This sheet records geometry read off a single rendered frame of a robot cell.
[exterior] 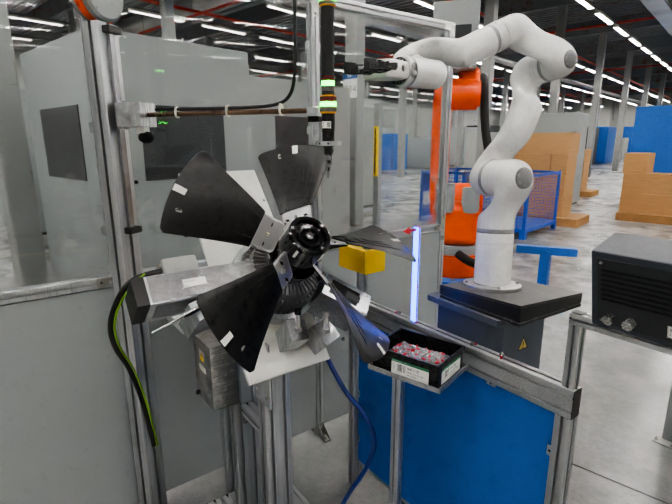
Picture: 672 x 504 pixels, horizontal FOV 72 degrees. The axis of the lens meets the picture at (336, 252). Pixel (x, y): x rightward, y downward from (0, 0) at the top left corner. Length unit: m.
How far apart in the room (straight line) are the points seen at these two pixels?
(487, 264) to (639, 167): 8.65
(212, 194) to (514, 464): 1.12
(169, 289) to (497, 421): 0.99
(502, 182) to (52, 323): 1.54
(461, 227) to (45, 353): 4.04
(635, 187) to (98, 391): 9.47
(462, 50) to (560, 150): 7.51
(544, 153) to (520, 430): 7.87
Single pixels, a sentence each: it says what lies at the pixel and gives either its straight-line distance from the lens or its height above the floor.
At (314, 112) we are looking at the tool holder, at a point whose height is 1.53.
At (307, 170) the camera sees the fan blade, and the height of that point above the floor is 1.38.
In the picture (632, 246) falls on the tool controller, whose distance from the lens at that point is 1.15.
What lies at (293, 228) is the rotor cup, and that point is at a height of 1.24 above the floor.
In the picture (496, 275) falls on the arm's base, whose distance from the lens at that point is 1.61.
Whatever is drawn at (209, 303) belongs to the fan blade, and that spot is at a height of 1.12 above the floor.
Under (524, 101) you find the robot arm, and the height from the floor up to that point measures 1.58.
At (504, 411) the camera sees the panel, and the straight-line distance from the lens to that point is 1.48.
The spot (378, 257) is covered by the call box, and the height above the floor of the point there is 1.04.
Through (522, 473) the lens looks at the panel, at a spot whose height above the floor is 0.54.
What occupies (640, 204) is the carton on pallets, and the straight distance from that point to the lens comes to 10.19.
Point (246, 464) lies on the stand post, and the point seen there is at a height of 0.34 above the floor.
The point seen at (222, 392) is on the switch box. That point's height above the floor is 0.68.
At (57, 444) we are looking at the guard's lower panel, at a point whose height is 0.42.
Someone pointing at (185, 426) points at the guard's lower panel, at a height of 0.31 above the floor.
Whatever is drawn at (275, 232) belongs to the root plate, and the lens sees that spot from 1.22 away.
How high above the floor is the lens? 1.46
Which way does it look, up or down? 13 degrees down
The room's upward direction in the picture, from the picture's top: straight up
